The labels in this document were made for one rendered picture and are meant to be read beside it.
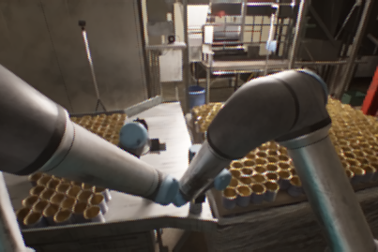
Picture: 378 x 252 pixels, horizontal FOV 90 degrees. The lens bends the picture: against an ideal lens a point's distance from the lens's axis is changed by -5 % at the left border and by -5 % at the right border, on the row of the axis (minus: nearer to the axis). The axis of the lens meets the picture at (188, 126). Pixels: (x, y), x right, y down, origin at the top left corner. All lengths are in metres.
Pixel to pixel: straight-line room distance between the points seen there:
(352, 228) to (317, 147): 0.16
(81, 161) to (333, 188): 0.43
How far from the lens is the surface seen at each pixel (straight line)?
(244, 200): 1.01
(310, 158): 0.44
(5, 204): 0.45
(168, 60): 3.63
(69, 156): 0.29
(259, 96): 0.34
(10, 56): 3.94
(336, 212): 0.48
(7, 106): 0.25
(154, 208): 1.06
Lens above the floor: 1.89
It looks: 28 degrees down
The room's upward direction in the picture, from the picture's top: 1 degrees counter-clockwise
